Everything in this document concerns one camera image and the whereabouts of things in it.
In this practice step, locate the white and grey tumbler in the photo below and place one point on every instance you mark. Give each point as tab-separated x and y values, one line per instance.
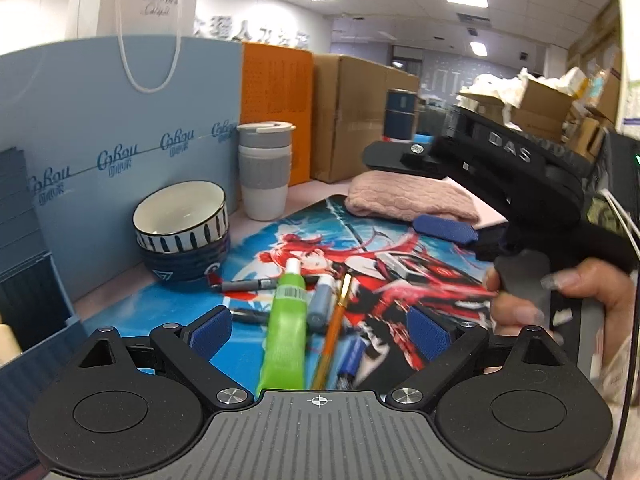
262	175

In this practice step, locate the green tube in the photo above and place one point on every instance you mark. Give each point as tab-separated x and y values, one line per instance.
285	340

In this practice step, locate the pink folded towel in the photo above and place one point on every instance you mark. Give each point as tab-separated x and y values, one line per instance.
400	195

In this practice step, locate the white striped bowl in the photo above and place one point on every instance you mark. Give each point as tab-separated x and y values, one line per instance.
175	210

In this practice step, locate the white crumpled packing paper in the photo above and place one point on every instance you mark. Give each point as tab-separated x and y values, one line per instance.
492	85

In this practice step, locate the dark blue bowl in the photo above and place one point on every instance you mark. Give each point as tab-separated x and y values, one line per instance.
180	265

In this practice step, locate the grey marker pen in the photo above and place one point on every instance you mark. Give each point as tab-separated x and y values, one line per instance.
245	286

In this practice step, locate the grey blue small tube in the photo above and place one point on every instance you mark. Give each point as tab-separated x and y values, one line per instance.
320	305

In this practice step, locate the colourful printed desk mat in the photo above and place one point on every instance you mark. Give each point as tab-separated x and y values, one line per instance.
310	230

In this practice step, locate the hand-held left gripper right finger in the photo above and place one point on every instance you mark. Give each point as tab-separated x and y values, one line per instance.
427	332

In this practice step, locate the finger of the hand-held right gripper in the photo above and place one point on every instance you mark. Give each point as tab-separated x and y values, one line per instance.
390	157
445	227

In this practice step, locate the large brown cardboard box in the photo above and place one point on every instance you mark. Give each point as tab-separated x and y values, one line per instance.
350	110

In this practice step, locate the small brown cardboard box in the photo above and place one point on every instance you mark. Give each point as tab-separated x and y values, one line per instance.
542	105

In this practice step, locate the white paper gift bag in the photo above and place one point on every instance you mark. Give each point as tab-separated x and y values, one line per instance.
100	5

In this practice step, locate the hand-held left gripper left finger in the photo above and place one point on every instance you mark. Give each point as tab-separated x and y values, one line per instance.
212	335

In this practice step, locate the blue cylindrical can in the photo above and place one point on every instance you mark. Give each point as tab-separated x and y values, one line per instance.
400	115

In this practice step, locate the orange box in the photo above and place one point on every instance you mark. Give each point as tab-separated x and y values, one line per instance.
275	85

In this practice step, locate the black pen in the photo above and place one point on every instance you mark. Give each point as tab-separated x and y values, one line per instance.
250	315

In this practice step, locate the blue plastic storage box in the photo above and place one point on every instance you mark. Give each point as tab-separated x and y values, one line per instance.
30	280

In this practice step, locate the blue pen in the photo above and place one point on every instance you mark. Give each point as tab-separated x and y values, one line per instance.
352	360

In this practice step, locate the person's right forearm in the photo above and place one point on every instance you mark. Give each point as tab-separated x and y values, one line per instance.
617	370

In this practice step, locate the person's right hand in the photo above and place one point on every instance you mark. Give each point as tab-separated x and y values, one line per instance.
600	285

